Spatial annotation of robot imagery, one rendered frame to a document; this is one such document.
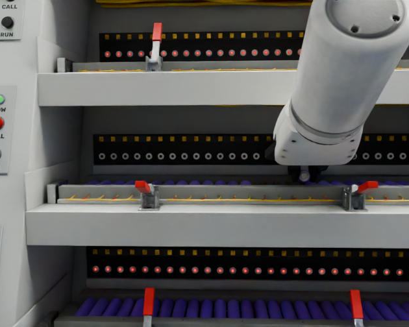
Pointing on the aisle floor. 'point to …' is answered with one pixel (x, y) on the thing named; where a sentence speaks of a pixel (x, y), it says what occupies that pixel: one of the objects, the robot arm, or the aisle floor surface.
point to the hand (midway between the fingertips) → (304, 167)
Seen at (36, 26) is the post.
